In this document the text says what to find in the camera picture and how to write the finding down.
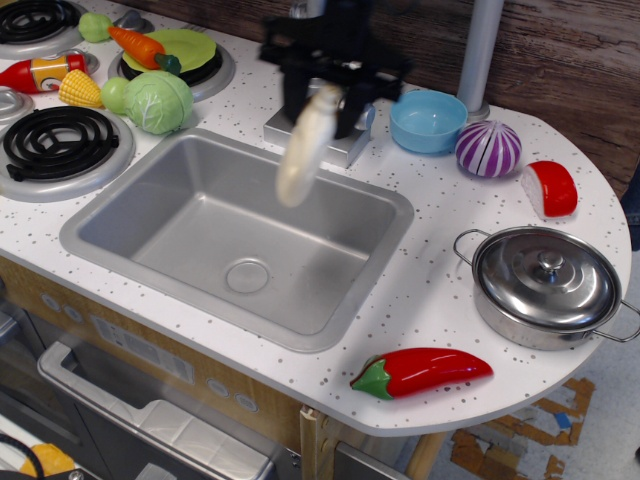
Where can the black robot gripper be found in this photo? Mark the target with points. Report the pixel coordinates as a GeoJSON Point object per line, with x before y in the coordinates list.
{"type": "Point", "coordinates": [340, 48]}

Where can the cream detergent bottle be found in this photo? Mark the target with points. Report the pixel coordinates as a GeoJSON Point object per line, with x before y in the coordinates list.
{"type": "Point", "coordinates": [313, 131]}

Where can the silver toy sink basin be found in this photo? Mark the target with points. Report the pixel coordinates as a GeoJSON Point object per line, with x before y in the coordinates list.
{"type": "Point", "coordinates": [197, 218]}

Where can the silver toy faucet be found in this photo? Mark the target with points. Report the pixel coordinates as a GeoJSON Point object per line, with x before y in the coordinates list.
{"type": "Point", "coordinates": [341, 152]}

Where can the light blue bowl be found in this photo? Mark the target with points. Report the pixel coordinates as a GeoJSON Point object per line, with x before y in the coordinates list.
{"type": "Point", "coordinates": [427, 121]}

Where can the back right stove burner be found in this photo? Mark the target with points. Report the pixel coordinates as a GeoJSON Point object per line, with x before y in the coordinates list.
{"type": "Point", "coordinates": [191, 77]}

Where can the green plate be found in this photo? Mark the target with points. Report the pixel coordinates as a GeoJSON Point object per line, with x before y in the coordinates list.
{"type": "Point", "coordinates": [192, 49]}

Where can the green toy cabbage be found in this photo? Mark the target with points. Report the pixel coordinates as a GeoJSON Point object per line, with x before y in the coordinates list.
{"type": "Point", "coordinates": [156, 101]}

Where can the purple striped toy onion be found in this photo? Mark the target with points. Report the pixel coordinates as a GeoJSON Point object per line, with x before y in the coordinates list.
{"type": "Point", "coordinates": [488, 149]}

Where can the grey vertical pole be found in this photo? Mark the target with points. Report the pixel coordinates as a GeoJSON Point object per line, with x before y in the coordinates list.
{"type": "Point", "coordinates": [481, 40]}

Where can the orange toy carrot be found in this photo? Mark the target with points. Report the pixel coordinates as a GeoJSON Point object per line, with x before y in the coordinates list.
{"type": "Point", "coordinates": [146, 51]}

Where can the small green toy vegetable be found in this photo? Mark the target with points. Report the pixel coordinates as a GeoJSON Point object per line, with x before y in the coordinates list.
{"type": "Point", "coordinates": [93, 27]}

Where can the red toy cheese wedge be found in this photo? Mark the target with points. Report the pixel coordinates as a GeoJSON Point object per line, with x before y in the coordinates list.
{"type": "Point", "coordinates": [550, 189]}

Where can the yellow toy corn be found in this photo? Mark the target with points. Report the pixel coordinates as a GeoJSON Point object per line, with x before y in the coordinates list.
{"type": "Point", "coordinates": [79, 89]}

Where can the front black stove burner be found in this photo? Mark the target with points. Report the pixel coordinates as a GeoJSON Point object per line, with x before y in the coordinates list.
{"type": "Point", "coordinates": [58, 143]}

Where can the red toy ketchup bottle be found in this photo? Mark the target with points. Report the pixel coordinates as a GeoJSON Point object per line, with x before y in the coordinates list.
{"type": "Point", "coordinates": [40, 75]}

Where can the steel pot with lid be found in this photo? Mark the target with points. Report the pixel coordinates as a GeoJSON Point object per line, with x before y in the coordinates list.
{"type": "Point", "coordinates": [542, 288]}

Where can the red toy chili pepper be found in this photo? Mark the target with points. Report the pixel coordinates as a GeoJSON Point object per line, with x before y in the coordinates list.
{"type": "Point", "coordinates": [406, 372]}

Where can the back left stove burner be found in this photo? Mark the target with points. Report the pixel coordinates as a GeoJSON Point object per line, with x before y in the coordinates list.
{"type": "Point", "coordinates": [32, 21]}

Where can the yellow object bottom left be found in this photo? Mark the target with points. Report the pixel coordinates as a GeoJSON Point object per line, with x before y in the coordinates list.
{"type": "Point", "coordinates": [52, 459]}

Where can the silver oven door handle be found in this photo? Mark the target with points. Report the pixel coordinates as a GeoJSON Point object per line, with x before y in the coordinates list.
{"type": "Point", "coordinates": [160, 424]}

